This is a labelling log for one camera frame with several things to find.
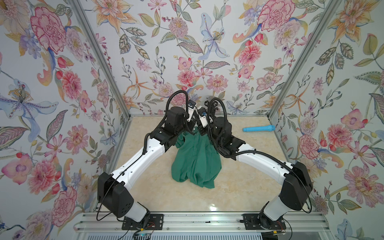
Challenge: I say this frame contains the green trousers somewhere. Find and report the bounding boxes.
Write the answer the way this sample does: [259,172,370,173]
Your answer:
[171,128,222,189]

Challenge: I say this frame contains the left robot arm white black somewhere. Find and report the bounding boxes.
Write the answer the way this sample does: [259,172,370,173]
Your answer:
[97,90,192,223]

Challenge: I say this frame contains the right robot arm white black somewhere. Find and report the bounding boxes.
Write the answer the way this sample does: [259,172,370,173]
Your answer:
[188,98,313,230]

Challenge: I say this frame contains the blue cylindrical tube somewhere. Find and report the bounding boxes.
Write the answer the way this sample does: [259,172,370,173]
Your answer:
[243,125,276,132]

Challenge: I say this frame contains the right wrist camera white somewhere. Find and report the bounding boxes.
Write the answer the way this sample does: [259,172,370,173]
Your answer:
[197,107,210,128]

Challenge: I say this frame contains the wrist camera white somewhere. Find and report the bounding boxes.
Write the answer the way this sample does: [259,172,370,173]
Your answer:
[187,100,197,122]
[197,107,210,128]

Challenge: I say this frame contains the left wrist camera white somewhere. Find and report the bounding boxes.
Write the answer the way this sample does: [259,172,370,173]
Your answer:
[187,100,197,122]

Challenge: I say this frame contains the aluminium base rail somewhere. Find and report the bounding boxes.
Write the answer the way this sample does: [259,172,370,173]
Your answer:
[75,212,334,240]

